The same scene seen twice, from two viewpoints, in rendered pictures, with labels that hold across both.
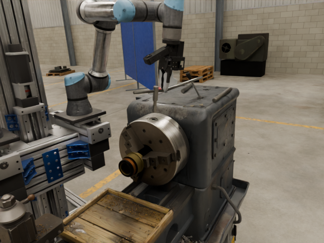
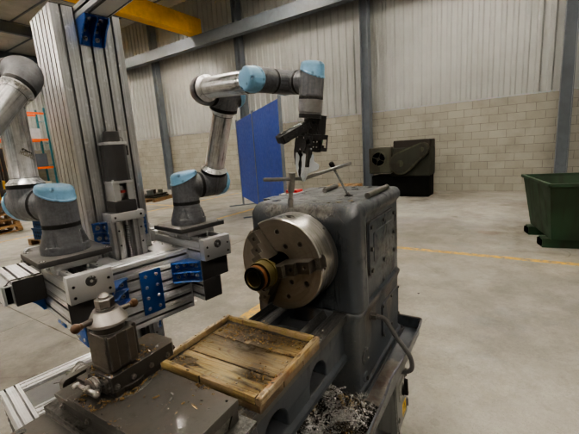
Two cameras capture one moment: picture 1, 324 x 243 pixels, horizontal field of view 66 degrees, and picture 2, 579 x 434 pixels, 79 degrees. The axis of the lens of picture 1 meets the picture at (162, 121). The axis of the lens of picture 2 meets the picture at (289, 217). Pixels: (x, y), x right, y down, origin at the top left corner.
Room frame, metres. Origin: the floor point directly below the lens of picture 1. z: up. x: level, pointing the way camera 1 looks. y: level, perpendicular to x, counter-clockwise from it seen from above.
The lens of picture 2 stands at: (-0.11, 0.03, 1.45)
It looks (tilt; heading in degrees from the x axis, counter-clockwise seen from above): 11 degrees down; 0
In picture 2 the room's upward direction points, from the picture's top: 4 degrees counter-clockwise
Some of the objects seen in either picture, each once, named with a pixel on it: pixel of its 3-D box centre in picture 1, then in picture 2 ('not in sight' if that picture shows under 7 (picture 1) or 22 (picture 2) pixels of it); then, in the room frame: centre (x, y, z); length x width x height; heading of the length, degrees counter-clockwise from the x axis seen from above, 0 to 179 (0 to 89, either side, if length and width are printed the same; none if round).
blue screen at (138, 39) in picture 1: (135, 50); (256, 164); (7.85, 0.70, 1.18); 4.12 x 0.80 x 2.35; 18
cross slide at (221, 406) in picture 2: not in sight; (137, 402); (0.56, 0.39, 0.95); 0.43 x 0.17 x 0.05; 58
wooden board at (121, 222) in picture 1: (115, 222); (240, 353); (0.82, 0.20, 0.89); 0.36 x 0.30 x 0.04; 58
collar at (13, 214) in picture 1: (9, 209); (107, 314); (0.59, 0.44, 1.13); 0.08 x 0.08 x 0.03
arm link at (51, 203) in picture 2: not in sight; (55, 202); (1.09, 0.83, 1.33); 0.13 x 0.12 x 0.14; 69
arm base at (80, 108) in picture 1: (78, 104); (187, 211); (1.45, 0.49, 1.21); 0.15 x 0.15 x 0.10
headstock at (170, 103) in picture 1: (186, 126); (332, 237); (1.41, -0.15, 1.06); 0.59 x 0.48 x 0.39; 148
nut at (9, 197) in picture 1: (6, 200); (104, 300); (0.59, 0.44, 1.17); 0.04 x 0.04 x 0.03
